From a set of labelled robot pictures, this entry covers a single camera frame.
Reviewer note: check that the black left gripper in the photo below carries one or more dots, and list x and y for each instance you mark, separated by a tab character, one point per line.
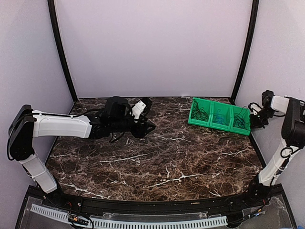
141	131

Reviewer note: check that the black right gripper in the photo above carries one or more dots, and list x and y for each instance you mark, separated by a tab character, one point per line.
254	124

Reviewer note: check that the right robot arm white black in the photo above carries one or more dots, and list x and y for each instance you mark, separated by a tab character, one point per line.
292	141

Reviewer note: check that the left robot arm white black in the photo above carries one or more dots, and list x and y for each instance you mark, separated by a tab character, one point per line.
117	116

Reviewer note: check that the green plastic bin right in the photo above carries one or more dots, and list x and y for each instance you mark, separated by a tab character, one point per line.
241	120

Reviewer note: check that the green plastic bin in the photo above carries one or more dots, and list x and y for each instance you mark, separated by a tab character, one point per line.
241	120
221	116
200	112

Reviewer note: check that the green plastic bin middle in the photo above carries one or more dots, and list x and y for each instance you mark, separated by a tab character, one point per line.
221	116

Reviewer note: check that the green plastic bin left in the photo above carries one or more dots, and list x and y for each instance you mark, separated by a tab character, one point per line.
200	112

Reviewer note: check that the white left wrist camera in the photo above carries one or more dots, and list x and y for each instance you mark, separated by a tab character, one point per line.
141	108

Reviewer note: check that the black frame post right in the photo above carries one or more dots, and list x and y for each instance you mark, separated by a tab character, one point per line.
246	51

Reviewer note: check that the black frame post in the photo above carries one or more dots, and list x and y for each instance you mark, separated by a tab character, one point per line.
60	49
246	51

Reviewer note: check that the black front rail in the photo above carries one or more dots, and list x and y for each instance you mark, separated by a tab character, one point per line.
229	205

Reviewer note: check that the white slotted cable duct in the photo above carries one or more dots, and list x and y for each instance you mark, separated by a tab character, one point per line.
132	221

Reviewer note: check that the black frame post left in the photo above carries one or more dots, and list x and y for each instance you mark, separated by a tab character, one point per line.
60	49

